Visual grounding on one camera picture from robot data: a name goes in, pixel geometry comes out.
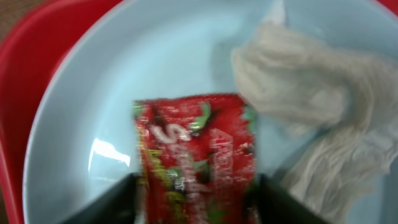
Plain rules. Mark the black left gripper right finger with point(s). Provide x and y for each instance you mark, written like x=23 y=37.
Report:
x=275 y=206

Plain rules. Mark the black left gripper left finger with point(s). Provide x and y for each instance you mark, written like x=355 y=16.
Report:
x=118 y=205

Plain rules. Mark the red snack wrapper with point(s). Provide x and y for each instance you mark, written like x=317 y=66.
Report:
x=197 y=155

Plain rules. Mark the white tissue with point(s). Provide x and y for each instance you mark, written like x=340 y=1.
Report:
x=309 y=84

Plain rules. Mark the large light blue plate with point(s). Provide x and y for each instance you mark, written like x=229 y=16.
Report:
x=82 y=139

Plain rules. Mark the red plastic tray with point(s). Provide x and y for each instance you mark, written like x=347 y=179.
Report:
x=32 y=53

